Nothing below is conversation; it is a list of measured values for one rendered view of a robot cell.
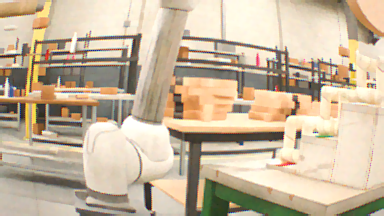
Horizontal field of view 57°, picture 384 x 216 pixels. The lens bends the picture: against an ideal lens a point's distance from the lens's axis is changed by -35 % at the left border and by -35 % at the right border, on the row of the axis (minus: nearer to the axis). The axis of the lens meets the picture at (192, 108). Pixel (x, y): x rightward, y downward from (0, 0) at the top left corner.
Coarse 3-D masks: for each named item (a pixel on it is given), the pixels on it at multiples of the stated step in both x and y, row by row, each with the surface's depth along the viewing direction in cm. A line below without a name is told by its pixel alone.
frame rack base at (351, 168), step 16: (352, 112) 81; (368, 112) 75; (352, 128) 80; (368, 128) 75; (352, 144) 80; (368, 144) 74; (336, 160) 85; (352, 160) 79; (368, 160) 73; (336, 176) 84; (352, 176) 78; (368, 176) 73
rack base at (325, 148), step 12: (312, 144) 95; (324, 144) 91; (336, 144) 86; (300, 156) 100; (312, 156) 95; (324, 156) 90; (300, 168) 99; (312, 168) 94; (324, 168) 89; (324, 180) 89
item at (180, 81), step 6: (174, 78) 308; (180, 78) 302; (186, 78) 296; (192, 78) 299; (198, 78) 286; (204, 78) 286; (174, 84) 308; (180, 84) 295; (186, 84) 296; (192, 84) 299; (198, 84) 286; (204, 84) 287; (210, 84) 291; (216, 84) 299; (222, 84) 301; (228, 84) 303; (234, 84) 307
